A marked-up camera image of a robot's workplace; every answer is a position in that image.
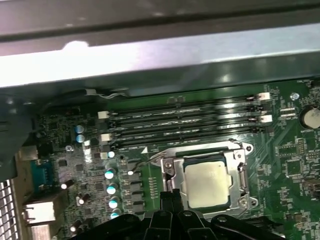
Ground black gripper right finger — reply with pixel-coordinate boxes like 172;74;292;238
174;188;286;240

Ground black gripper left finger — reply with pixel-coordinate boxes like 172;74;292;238
73;190;175;240

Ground silver CPU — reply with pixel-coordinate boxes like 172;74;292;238
183;159;233;210

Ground metal socket cover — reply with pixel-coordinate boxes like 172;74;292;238
161;148;248;212

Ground metal locking lever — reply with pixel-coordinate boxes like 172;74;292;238
128;155;165;175

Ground CPU socket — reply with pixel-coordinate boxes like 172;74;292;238
159;138;260;216

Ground RAM slot black clips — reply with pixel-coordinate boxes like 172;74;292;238
109;124;266;151
107;103;266;131

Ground green motherboard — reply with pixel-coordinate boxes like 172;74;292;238
14;79;320;240

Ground black square chip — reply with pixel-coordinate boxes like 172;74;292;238
285;159;303;176

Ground silver rear port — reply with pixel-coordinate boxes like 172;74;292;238
21;201;56;224

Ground blue rear port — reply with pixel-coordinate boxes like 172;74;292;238
30;160;55;195

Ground black open PC case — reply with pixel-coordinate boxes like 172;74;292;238
0;0;320;240

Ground round coin battery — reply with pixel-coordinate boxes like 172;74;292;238
299;104;320;130

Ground white connector with wire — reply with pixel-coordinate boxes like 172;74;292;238
84;88;127;100

